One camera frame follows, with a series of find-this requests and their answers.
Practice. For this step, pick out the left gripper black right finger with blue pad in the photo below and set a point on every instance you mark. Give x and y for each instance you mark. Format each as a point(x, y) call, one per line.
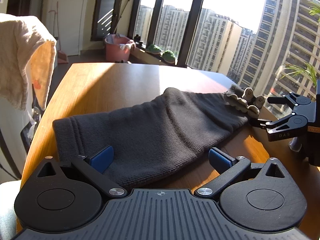
point(257, 196)

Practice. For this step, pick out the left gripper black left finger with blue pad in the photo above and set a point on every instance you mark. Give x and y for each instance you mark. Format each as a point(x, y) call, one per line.
point(63, 196)

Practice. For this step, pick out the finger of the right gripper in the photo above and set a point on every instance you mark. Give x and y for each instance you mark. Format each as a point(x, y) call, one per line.
point(292, 100)
point(290, 126)

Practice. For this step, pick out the dark grey knit garment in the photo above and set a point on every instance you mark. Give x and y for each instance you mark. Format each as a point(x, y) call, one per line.
point(152, 140)

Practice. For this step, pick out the green palm plant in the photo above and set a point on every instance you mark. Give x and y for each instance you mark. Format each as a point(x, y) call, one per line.
point(301, 65)

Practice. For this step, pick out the white chair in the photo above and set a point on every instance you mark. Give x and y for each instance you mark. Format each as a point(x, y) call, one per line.
point(17, 131)

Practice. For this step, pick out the green moss pot right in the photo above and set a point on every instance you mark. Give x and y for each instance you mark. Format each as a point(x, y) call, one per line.
point(169, 57)

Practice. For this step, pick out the green moss pot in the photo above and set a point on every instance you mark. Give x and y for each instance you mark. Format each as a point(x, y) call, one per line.
point(169, 57)
point(153, 49)

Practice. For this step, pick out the green moss pot left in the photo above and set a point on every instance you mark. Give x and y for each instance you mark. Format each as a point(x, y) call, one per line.
point(153, 49)

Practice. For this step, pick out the cream towel on chair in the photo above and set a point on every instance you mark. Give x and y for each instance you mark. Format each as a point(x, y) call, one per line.
point(28, 52)

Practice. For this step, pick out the pink plastic bucket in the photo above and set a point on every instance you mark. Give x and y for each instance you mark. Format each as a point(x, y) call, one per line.
point(118, 48)

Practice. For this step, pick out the dark framed small window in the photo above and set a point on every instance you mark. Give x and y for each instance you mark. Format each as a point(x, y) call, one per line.
point(105, 18)

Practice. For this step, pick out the red handled broom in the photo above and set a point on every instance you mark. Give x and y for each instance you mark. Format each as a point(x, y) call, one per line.
point(62, 57)

